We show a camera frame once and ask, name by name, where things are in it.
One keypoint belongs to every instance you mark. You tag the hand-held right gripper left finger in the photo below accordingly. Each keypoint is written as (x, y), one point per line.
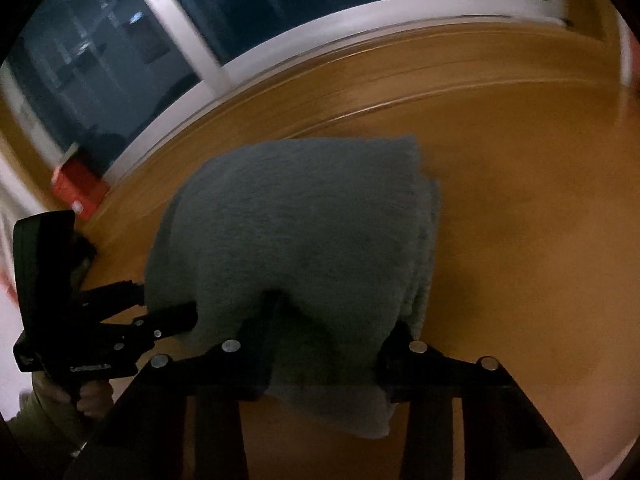
(250, 360)

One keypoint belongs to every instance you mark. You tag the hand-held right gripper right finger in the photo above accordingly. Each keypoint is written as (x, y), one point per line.
(395, 365)

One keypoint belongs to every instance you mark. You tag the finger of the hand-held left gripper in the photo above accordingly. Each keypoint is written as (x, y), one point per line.
(115, 295)
(167, 321)

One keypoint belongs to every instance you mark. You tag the grey sweater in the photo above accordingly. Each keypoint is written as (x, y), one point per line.
(300, 235)

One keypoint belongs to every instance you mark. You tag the person's left forearm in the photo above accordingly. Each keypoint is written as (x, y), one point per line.
(40, 420)

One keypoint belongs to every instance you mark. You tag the person's left hand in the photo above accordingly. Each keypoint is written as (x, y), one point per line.
(95, 397)

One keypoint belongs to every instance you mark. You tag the dark blue sweater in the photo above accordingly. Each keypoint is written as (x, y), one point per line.
(84, 250)

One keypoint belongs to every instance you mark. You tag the red box with round label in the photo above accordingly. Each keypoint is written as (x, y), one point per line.
(80, 192)

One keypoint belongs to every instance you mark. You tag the window with white frame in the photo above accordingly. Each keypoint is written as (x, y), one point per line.
(150, 35)

